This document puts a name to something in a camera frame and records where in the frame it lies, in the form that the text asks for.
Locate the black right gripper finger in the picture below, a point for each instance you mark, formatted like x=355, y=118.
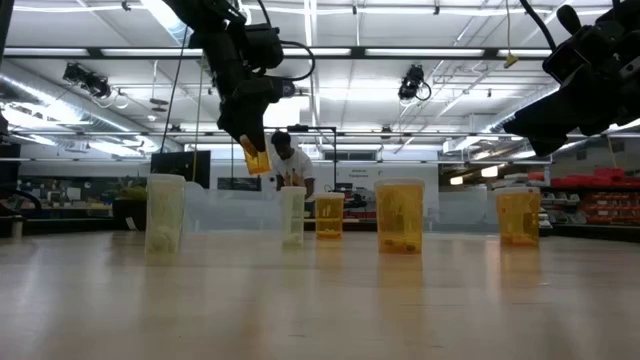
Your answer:
x=560, y=137
x=555, y=112

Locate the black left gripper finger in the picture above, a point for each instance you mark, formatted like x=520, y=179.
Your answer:
x=227, y=122
x=255, y=125

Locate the background black robot arm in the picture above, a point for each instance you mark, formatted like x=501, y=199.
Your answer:
x=356, y=201

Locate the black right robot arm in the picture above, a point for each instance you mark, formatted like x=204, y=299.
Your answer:
x=629, y=10

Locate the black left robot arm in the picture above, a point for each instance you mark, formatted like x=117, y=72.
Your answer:
x=200, y=15

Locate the clear plastic bin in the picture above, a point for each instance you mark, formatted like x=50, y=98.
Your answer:
x=460, y=210
x=225, y=210

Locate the black monitor screen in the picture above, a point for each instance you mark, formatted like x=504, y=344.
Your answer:
x=195, y=167

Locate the person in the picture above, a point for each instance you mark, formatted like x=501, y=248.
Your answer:
x=296, y=167

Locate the red storage bins shelf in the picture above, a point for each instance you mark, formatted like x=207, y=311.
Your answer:
x=607, y=177

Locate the black overhead crossbar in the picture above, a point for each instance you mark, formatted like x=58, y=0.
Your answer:
x=357, y=51

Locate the green potted plant black pot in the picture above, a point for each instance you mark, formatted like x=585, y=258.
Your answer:
x=129, y=212

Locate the background workbench shelf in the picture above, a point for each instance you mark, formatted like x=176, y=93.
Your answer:
x=65, y=197

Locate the black metal camera stand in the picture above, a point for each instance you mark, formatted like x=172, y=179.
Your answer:
x=297, y=128

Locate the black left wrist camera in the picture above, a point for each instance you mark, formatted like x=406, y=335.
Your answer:
x=265, y=47

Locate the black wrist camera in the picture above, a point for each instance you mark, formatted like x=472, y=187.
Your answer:
x=567, y=60
x=265, y=47

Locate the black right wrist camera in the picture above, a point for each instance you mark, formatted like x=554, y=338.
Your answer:
x=567, y=60

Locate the black ceiling-mounted camera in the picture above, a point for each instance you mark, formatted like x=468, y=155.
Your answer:
x=87, y=80
x=412, y=82

